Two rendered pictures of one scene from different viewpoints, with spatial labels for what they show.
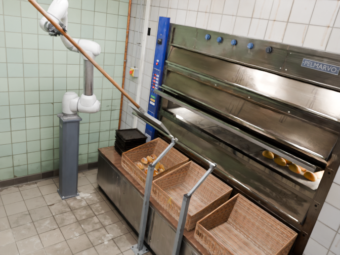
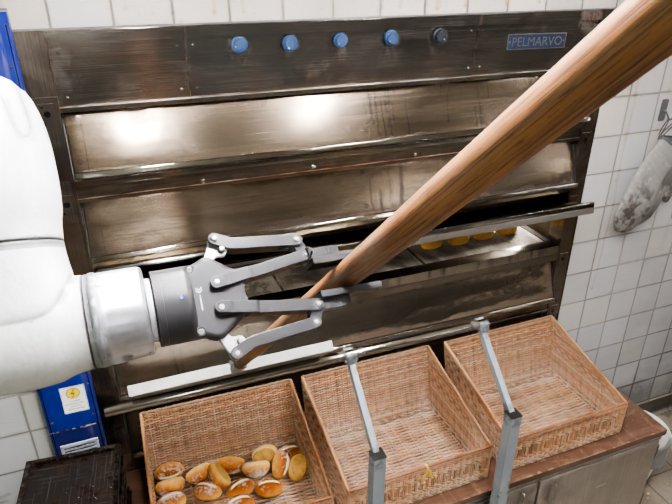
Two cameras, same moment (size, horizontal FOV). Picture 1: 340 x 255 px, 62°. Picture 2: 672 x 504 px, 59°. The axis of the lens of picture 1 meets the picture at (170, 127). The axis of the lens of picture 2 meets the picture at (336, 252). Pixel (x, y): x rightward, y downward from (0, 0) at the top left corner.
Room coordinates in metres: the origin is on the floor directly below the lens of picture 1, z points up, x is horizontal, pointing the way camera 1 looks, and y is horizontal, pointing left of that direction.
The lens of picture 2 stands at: (1.81, 1.38, 2.27)
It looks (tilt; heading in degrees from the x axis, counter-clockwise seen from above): 27 degrees down; 290
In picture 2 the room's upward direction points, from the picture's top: straight up
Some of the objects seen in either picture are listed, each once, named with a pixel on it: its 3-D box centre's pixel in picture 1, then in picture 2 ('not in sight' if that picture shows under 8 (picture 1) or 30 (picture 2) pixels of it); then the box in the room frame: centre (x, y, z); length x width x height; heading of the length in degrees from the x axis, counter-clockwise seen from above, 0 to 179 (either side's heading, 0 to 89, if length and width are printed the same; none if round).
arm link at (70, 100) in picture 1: (71, 101); not in sight; (2.83, 1.09, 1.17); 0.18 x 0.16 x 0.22; 91
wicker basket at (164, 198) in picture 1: (189, 192); (392, 425); (2.18, -0.27, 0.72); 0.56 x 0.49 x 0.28; 41
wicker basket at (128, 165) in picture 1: (154, 162); (233, 469); (2.63, 0.11, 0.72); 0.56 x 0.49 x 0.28; 40
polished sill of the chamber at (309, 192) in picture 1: (220, 142); (359, 284); (2.38, -0.48, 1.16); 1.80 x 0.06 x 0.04; 41
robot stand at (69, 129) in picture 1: (69, 157); not in sight; (2.83, 1.10, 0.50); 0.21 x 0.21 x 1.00; 40
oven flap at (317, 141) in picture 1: (228, 103); (364, 192); (2.37, -0.47, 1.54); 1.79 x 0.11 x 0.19; 41
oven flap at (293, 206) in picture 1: (215, 156); (361, 319); (2.37, -0.47, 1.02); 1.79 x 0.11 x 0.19; 41
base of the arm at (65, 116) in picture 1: (68, 114); not in sight; (2.82, 1.11, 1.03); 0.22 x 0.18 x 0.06; 130
